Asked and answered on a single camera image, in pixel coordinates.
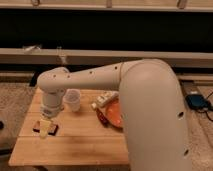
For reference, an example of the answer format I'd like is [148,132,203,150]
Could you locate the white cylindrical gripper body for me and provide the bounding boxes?
[40,92,64,118]

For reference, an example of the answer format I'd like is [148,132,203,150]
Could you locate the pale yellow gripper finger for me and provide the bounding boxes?
[40,118,52,139]

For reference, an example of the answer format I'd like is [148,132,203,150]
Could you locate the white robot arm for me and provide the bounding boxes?
[37,59,192,171]

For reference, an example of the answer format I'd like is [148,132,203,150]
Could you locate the dark brown rectangular box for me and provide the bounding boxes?
[33,121,59,136]

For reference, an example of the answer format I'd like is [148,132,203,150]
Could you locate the clear plastic cup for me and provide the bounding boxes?
[64,89,81,112]

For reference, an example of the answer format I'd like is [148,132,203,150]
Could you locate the wooden table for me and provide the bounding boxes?
[9,89,128,166]

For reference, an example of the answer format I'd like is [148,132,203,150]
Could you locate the dark red utensil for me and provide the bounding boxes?
[96,109,108,126]

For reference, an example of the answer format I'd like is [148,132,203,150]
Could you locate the orange plate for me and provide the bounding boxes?
[101,99,123,129]

